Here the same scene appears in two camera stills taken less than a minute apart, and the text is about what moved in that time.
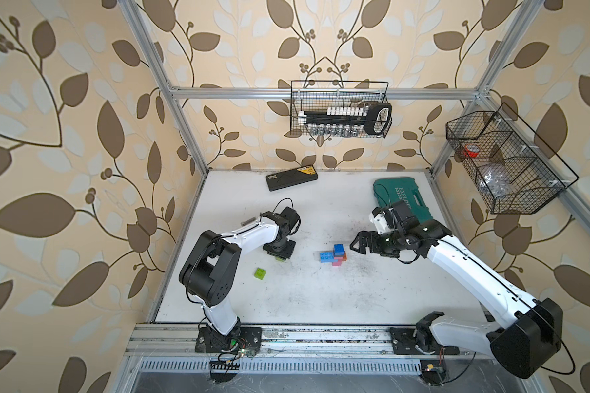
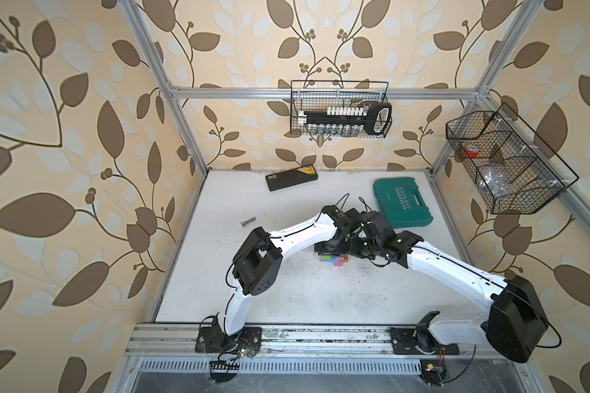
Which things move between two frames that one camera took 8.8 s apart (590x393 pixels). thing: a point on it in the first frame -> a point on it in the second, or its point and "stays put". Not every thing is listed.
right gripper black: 372,246 stays put
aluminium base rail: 163,339 stays put
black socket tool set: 373,119 stays put
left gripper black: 287,255 -> 321,250
